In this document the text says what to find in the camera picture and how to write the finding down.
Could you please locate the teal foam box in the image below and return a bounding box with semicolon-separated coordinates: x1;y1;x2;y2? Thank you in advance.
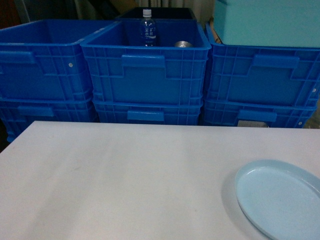
213;0;320;48

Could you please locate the lower left blue crate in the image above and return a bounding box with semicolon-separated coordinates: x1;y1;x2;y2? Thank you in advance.
0;98;99;143

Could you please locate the lower middle blue crate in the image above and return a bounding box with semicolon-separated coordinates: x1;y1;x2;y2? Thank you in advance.
93;100;203;126

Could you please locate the clear water bottle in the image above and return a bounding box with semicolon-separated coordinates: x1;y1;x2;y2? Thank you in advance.
139;8;157;47

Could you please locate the upper right blue crate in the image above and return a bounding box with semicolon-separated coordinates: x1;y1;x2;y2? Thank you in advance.
203;24;320;108

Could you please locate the blue crate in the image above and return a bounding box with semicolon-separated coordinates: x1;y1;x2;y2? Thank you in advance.
80;20;211;106
93;100;203;126
203;24;320;108
0;19;112;101
199;100;317;128
0;98;99;143

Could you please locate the silver metal can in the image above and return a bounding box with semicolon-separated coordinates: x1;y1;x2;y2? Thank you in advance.
174;40;193;48

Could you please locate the lower right blue crate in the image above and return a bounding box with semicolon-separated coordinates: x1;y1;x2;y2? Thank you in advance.
199;100;317;128

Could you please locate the light blue oval tray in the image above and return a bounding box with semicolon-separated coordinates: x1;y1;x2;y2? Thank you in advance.
234;160;320;240

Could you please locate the upper middle blue crate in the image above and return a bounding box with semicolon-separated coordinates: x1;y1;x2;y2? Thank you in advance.
80;20;211;106

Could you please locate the upper left blue crate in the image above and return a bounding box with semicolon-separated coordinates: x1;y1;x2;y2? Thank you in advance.
0;19;112;101

